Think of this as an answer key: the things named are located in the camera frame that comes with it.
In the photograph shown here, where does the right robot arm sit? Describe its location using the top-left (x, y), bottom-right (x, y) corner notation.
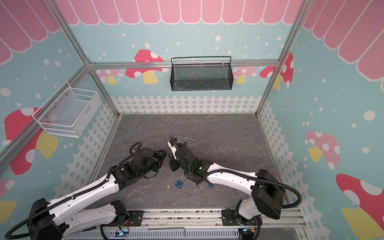
top-left (168, 141), bottom-right (303, 225)

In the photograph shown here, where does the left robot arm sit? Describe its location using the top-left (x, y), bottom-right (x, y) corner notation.
top-left (5, 148), bottom-right (167, 240)

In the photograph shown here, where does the large blue padlock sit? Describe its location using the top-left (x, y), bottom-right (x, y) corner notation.
top-left (175, 178), bottom-right (185, 189)

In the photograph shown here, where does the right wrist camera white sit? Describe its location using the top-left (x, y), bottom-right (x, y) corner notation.
top-left (168, 136), bottom-right (180, 158)

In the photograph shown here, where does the black wire mesh basket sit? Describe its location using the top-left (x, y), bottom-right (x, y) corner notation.
top-left (170, 56), bottom-right (234, 92)

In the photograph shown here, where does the white wire mesh basket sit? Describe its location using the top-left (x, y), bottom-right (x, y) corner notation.
top-left (32, 82), bottom-right (102, 138)

